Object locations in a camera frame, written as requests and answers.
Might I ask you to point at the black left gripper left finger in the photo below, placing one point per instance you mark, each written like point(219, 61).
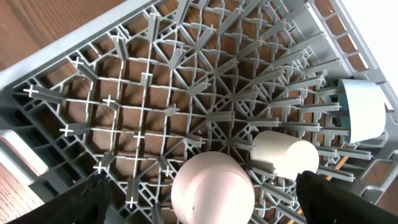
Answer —
point(87, 202)

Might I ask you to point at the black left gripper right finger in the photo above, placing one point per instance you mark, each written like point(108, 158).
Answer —
point(323, 202)

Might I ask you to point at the cream plastic cup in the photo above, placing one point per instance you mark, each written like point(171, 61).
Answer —
point(287, 156)

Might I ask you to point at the light blue bowl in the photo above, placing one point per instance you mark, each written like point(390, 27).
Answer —
point(363, 102)

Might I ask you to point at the pink bowl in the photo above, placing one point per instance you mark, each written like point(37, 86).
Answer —
point(212, 187)

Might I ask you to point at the gray dish rack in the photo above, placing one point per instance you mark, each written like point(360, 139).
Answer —
point(141, 89)

